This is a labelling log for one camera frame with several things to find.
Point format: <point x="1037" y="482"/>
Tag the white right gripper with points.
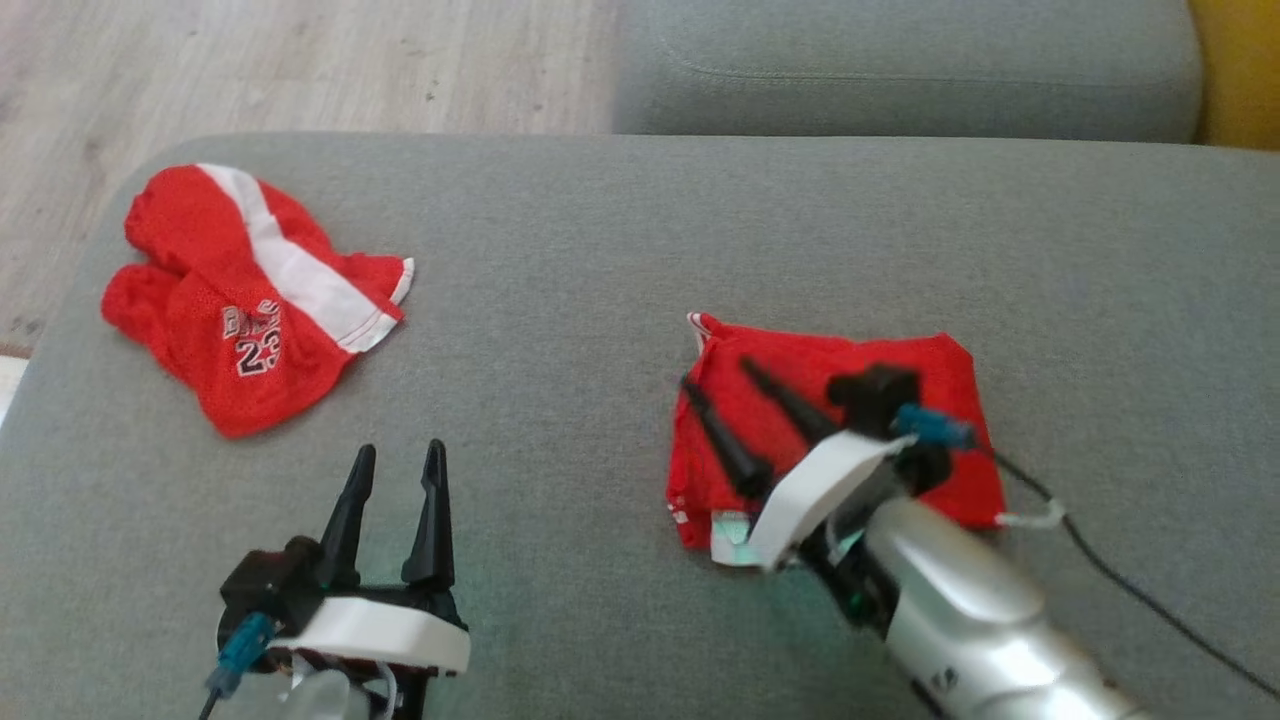
<point x="810" y="495"/>

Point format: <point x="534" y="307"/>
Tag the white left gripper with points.
<point x="390" y="635"/>

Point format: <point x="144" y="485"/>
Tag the red basketball jersey 23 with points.
<point x="950" y="370"/>

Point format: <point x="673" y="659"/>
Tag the red basketball shorts 23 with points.
<point x="200" y="370"/>

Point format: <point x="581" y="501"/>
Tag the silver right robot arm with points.
<point x="980" y="620"/>

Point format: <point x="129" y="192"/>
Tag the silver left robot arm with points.
<point x="325" y="700"/>

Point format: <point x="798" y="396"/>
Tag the grey fabric sofa seat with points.
<point x="550" y="400"/>

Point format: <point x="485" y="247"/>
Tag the grey sofa back cushion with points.
<point x="900" y="60"/>

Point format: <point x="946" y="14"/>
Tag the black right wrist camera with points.
<point x="875" y="395"/>

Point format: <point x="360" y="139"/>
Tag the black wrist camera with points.
<point x="265" y="585"/>
<point x="875" y="395"/>

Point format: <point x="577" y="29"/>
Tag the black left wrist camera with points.
<point x="265" y="585"/>

